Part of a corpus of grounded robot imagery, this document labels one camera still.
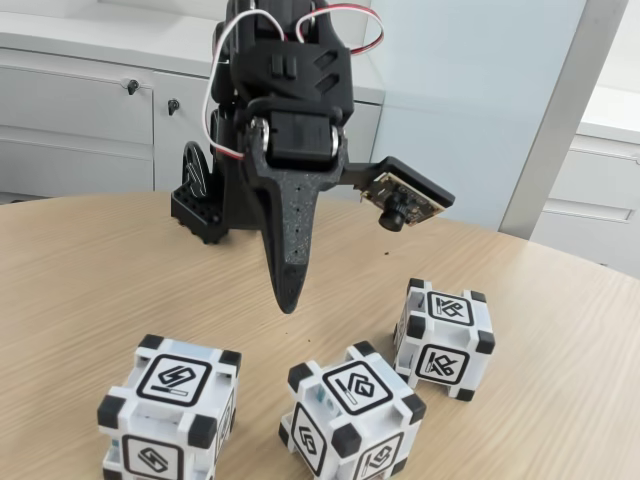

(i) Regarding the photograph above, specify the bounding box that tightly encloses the white red servo cable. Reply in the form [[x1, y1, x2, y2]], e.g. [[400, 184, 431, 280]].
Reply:
[[295, 0, 386, 57], [202, 8, 289, 162]]

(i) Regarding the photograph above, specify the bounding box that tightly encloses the grey metal partition post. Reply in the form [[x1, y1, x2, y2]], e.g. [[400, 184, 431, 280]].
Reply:
[[497, 0, 640, 241]]

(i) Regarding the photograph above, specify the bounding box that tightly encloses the white drawer cabinet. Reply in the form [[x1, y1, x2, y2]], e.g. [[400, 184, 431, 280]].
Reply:
[[529, 84, 640, 281]]

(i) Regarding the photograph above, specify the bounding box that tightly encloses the frosted glass partition panel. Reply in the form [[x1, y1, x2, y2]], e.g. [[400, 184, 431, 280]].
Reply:
[[364, 0, 589, 234]]

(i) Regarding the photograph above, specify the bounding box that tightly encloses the black disc with white lines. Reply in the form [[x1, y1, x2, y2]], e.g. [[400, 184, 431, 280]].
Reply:
[[180, 141, 209, 201]]

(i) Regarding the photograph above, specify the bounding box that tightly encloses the white cube with lightning symbol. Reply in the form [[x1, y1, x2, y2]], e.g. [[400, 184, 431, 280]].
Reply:
[[96, 333, 244, 480]]

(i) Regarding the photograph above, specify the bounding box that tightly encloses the white cube with crossed-lines symbol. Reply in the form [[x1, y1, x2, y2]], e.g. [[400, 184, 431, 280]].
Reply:
[[392, 277, 496, 403]]

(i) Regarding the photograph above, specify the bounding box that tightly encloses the gripper camera on black mount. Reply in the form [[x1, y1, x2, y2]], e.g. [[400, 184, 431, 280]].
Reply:
[[344, 155, 456, 232]]

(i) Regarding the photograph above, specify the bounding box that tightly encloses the white low cabinet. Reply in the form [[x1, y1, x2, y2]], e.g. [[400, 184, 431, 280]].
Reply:
[[0, 24, 386, 207]]

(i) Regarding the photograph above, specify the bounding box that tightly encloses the white cube with stacked-diamonds symbol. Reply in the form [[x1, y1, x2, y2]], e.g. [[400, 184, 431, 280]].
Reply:
[[278, 340, 428, 480]]

